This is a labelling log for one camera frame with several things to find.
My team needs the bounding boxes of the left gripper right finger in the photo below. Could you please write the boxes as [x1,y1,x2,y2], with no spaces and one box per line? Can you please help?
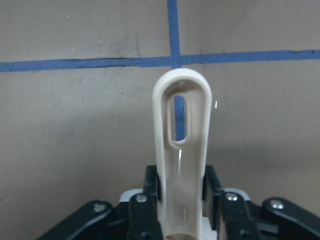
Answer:
[202,165,262,240]

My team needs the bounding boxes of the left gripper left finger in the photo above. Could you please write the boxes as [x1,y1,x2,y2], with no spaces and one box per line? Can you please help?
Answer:
[127,165,163,240]

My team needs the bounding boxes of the beige plastic dustpan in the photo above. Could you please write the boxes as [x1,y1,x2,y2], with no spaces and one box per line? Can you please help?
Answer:
[152,68,212,240]

